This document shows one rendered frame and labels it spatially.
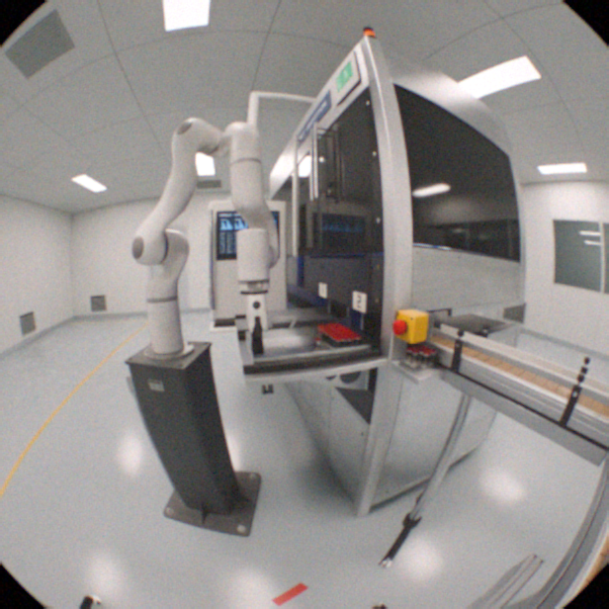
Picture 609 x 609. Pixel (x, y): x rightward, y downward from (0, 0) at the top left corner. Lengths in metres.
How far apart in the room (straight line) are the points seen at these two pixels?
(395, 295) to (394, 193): 0.28
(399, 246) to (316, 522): 1.22
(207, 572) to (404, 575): 0.81
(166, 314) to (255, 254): 0.38
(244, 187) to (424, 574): 1.55
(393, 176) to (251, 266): 0.45
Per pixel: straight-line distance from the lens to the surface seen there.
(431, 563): 1.30
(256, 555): 1.24
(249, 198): 0.64
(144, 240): 0.79
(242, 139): 0.72
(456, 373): 0.68
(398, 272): 0.68
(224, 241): 1.55
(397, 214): 0.69
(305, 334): 0.93
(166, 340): 0.85
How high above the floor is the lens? 1.16
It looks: 10 degrees down
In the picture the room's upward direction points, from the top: straight up
